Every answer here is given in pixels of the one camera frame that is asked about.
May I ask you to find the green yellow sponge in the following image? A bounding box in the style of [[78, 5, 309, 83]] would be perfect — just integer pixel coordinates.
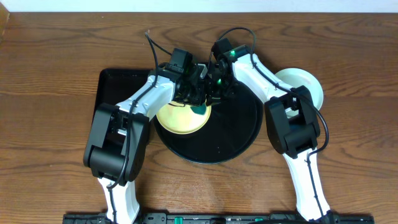
[[190, 104, 207, 115]]

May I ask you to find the yellow plate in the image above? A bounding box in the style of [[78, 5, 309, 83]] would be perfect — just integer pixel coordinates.
[[156, 101, 211, 134]]

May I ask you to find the light blue plate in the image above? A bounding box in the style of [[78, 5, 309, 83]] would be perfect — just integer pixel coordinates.
[[275, 68, 324, 110]]

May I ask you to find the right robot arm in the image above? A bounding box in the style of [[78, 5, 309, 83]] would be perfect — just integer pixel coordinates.
[[208, 38, 333, 223]]

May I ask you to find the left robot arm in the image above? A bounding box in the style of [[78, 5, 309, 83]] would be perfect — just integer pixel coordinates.
[[83, 49, 208, 223]]

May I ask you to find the black round tray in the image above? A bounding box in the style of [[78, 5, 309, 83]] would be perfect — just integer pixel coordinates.
[[154, 81, 263, 164]]

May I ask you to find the black rectangular tray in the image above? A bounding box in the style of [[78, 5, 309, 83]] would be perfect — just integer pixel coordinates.
[[93, 68, 150, 117]]

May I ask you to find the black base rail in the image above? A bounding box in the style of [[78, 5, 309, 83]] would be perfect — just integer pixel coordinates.
[[62, 213, 375, 224]]

